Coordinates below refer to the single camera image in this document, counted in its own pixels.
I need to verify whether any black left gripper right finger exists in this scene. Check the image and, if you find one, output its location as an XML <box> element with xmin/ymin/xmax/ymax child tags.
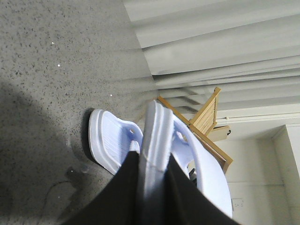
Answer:
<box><xmin>164</xmin><ymin>155</ymin><xmax>238</xmax><ymax>225</ymax></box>

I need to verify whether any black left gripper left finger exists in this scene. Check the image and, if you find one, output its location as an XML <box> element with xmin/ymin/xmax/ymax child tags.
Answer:
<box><xmin>63</xmin><ymin>151</ymin><xmax>139</xmax><ymax>225</ymax></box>

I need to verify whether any light blue slipper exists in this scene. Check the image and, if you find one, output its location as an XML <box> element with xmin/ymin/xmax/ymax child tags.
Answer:
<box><xmin>137</xmin><ymin>100</ymin><xmax>233</xmax><ymax>224</ymax></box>
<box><xmin>89</xmin><ymin>109</ymin><xmax>143</xmax><ymax>175</ymax></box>

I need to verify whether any wooden folding rack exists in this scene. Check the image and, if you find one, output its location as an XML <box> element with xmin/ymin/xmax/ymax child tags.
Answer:
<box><xmin>157</xmin><ymin>87</ymin><xmax>233</xmax><ymax>173</ymax></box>

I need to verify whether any pale green curtain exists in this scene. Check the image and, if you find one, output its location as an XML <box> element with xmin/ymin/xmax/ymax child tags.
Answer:
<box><xmin>124</xmin><ymin>0</ymin><xmax>300</xmax><ymax>113</ymax></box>

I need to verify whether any white wall socket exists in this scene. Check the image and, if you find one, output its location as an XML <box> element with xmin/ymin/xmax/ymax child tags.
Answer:
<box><xmin>232</xmin><ymin>199</ymin><xmax>244</xmax><ymax>210</ymax></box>

